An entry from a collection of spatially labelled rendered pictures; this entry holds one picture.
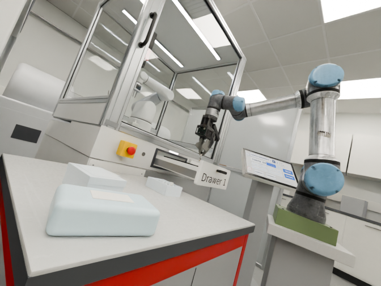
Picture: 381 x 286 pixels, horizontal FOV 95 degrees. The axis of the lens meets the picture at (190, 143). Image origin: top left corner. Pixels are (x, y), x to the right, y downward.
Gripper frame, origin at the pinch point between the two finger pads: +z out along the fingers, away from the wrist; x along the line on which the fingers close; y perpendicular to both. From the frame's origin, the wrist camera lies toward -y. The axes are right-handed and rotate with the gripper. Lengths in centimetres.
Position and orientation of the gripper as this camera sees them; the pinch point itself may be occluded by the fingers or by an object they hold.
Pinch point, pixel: (202, 153)
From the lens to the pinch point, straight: 95.3
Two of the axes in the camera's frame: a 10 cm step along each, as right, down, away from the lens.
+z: -2.9, 9.5, -1.2
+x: 7.4, 1.4, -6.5
